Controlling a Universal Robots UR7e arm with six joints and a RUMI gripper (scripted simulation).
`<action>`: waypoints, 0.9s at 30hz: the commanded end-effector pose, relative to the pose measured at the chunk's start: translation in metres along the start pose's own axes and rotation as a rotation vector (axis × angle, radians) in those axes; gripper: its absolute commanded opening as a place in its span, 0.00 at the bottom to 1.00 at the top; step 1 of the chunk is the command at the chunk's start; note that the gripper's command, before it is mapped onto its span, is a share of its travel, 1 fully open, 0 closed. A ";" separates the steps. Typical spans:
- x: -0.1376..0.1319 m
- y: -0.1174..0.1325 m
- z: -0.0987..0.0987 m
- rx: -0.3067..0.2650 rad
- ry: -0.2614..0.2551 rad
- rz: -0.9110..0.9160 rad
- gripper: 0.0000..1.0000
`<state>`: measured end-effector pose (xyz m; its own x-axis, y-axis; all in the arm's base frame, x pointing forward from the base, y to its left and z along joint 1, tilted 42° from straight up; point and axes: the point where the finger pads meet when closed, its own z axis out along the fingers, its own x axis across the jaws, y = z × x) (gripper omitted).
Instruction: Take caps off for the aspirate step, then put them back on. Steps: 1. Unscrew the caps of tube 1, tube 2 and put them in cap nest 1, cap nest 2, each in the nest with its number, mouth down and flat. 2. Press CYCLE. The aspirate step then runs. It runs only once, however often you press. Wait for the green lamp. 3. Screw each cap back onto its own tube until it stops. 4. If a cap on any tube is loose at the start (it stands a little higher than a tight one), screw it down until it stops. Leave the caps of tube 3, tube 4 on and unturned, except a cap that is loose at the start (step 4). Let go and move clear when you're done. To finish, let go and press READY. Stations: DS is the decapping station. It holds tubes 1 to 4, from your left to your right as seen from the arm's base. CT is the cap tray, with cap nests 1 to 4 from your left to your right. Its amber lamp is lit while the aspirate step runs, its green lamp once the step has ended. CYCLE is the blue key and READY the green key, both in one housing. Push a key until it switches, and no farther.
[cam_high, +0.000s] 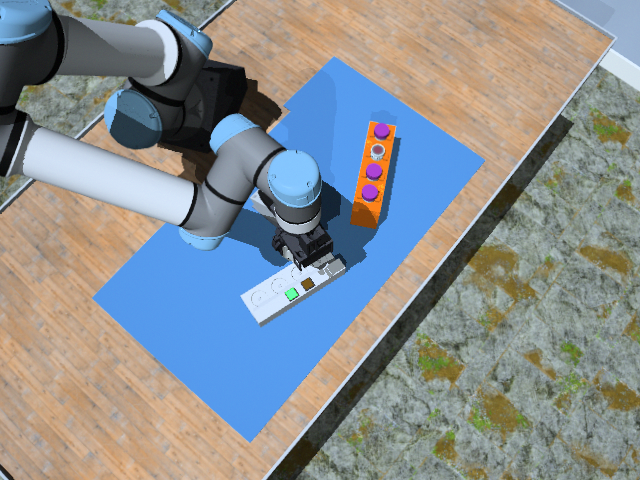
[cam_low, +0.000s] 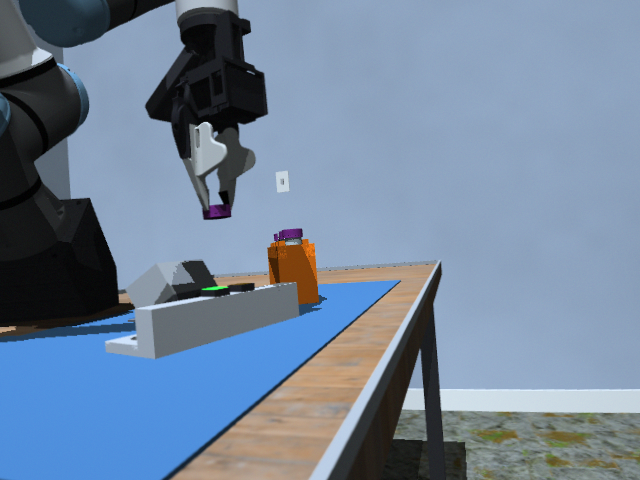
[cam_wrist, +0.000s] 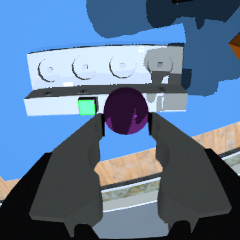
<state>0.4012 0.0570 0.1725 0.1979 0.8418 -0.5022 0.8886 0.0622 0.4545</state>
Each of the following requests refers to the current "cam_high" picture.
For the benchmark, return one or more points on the blue flat mat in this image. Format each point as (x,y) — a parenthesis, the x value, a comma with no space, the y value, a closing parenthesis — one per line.
(183,304)

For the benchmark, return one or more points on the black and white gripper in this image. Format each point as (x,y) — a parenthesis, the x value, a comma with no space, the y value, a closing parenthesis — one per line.
(304,248)

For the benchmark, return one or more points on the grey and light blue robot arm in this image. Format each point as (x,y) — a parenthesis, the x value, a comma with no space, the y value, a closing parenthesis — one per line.
(165,57)

